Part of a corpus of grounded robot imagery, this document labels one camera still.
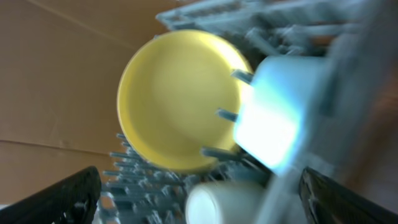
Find white cup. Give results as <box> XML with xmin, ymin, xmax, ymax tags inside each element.
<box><xmin>185</xmin><ymin>181</ymin><xmax>264</xmax><ymax>224</ymax></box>

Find yellow-green plate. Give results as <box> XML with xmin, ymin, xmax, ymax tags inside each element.
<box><xmin>117</xmin><ymin>30</ymin><xmax>252</xmax><ymax>173</ymax></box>

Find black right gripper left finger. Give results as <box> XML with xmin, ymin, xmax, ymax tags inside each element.
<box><xmin>1</xmin><ymin>166</ymin><xmax>101</xmax><ymax>224</ymax></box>

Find brown cardboard box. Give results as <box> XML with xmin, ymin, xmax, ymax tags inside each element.
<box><xmin>1</xmin><ymin>0</ymin><xmax>180</xmax><ymax>205</ymax></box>

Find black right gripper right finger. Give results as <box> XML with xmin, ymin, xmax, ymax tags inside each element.
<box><xmin>298</xmin><ymin>167</ymin><xmax>397</xmax><ymax>224</ymax></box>

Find light blue small plate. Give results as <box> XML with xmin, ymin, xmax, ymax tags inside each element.
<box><xmin>233</xmin><ymin>56</ymin><xmax>328</xmax><ymax>175</ymax></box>

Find grey plastic dish rack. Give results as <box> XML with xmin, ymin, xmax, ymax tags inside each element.
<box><xmin>99</xmin><ymin>1</ymin><xmax>397</xmax><ymax>223</ymax></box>

